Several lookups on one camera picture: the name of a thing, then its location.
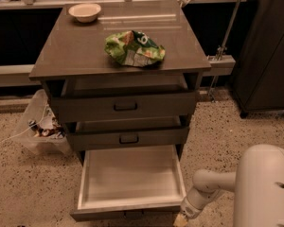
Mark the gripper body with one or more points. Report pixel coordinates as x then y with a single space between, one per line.
190 211

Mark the grey bottom drawer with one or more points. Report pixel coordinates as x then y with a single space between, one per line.
129 183

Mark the grey drawer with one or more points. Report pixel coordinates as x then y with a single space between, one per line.
139 132
170 98
129 183

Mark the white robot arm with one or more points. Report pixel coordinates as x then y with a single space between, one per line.
257 185

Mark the grey top drawer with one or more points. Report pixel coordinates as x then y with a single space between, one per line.
170 98

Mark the grey middle drawer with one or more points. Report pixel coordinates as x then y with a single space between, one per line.
139 132

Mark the grey drawer cabinet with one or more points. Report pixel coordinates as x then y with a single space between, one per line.
73 57

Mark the metal stand pole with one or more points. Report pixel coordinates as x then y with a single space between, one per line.
221 49

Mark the dark cabinet right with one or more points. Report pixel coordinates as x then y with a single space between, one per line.
258 76

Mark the clear plastic storage bin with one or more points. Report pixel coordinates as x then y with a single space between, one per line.
38 129

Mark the green crumpled chip bag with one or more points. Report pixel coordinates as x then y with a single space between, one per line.
134 48

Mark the white bowl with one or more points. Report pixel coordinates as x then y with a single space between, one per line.
85 13

